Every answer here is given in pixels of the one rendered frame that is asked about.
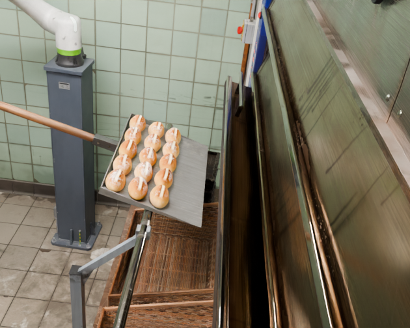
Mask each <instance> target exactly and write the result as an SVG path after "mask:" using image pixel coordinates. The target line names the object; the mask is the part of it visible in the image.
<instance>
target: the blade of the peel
mask: <svg viewBox="0 0 410 328"><path fill-rule="evenodd" d="M134 116H135V114H133V113H131V114H130V117H129V118H128V121H127V124H126V127H125V128H124V131H123V133H122V136H121V138H120V140H119V143H118V145H117V148H116V150H115V153H114V155H113V158H112V160H111V162H110V164H109V167H108V170H107V172H106V174H105V177H104V179H103V182H102V184H101V186H100V190H99V192H98V193H99V194H101V195H104V196H107V197H110V198H113V199H116V200H119V201H122V202H125V203H128V204H131V205H134V206H137V207H140V208H143V209H146V210H149V211H151V212H155V213H158V214H161V215H164V216H167V217H170V218H173V219H176V220H178V221H181V222H184V223H187V224H190V225H193V226H197V227H199V228H201V226H202V211H203V203H204V188H205V180H206V165H207V157H208V146H206V145H204V144H200V143H198V142H196V141H194V140H192V139H190V138H188V137H185V136H183V135H181V140H180V142H179V143H178V146H179V154H178V156H177V157H176V168H175V170H174V171H173V172H172V175H173V181H172V185H171V186H170V187H169V188H168V192H169V201H168V203H167V205H166V206H165V207H163V208H156V207H154V206H153V205H152V203H151V202H150V192H151V190H153V188H155V186H156V185H155V181H154V178H155V175H156V174H157V173H158V172H159V171H160V170H161V169H160V167H159V161H160V159H161V158H162V157H163V156H164V155H163V147H164V145H165V144H166V143H167V142H166V140H165V134H166V133H167V131H168V130H169V129H167V128H165V127H164V134H163V136H162V137H161V138H160V140H161V148H160V149H159V150H158V151H157V152H156V156H157V160H156V163H155V165H153V166H152V171H153V175H152V178H151V180H150V181H149V182H147V186H148V191H147V194H146V196H145V197H144V198H142V199H141V200H134V199H132V198H131V197H130V194H129V192H128V186H129V184H130V182H131V181H132V180H133V179H134V178H135V175H134V172H135V168H136V166H137V165H138V164H140V163H141V162H140V160H139V154H140V153H141V151H142V150H143V149H144V148H145V147H144V140H145V139H146V138H147V137H148V136H149V134H148V128H149V126H150V125H151V124H153V122H151V121H149V120H147V119H145V121H146V127H145V129H144V130H143V131H142V132H141V141H140V143H139V144H137V153H136V155H135V157H133V158H132V159H131V163H132V168H131V171H130V172H129V173H128V174H127V175H125V177H126V183H125V186H124V188H123V189H122V190H120V191H119V192H117V193H115V192H114V191H111V190H108V189H107V187H106V184H105V180H106V178H107V176H108V174H109V173H110V172H111V171H113V170H114V169H113V162H114V160H115V159H116V158H117V157H118V156H119V151H118V150H119V148H120V145H121V144H122V143H123V142H124V141H125V138H124V136H125V133H126V131H127V130H128V129H129V128H130V120H131V119H132V118H133V117H134Z"/></svg>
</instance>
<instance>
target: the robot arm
mask: <svg viewBox="0 0 410 328"><path fill-rule="evenodd" d="M8 1H10V2H11V3H13V4H14V5H16V6H17V7H18V8H20V9H21V10H22V11H24V13H26V14H27V15H28V16H30V17H31V18H32V19H33V20H34V21H35V22H37V24H39V26H41V28H43V29H44V30H45V31H47V32H49V33H51V34H54V35H55V41H56V48H57V57H56V59H55V64H56V65H58V66H61V67H64V68H77V67H80V66H83V65H84V59H86V58H87V55H86V54H84V52H83V47H82V36H81V20H80V18H79V17H78V16H75V15H73V14H69V13H67V12H63V11H61V10H59V9H57V8H55V7H53V6H51V5H50V4H48V3H46V2H45V1H43V0H8Z"/></svg>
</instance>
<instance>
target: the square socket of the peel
mask: <svg viewBox="0 0 410 328"><path fill-rule="evenodd" d="M92 144H93V145H96V146H99V147H101V148H104V149H107V150H110V151H112V152H115V150H116V148H117V145H118V141H116V140H114V139H110V138H108V137H105V136H103V135H99V134H97V133H96V134H95V135H94V138H93V141H92Z"/></svg>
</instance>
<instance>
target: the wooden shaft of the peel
mask: <svg viewBox="0 0 410 328"><path fill-rule="evenodd" d="M0 110H2V111H5V112H8V113H10V114H13V115H16V116H19V117H22V118H25V119H27V120H30V121H33V122H36V123H39V124H41V125H44V126H47V127H50V128H53V129H55V130H59V131H62V132H64V133H67V134H70V135H73V136H75V137H79V138H81V139H84V140H86V141H90V142H92V141H93V138H94V134H92V133H89V132H86V131H83V130H80V129H77V128H74V127H72V126H69V125H66V124H63V123H61V122H57V121H55V120H52V119H50V118H46V117H44V116H41V115H38V114H35V113H32V112H30V111H26V110H24V109H21V108H19V107H16V106H13V105H10V104H7V103H5V102H1V101H0Z"/></svg>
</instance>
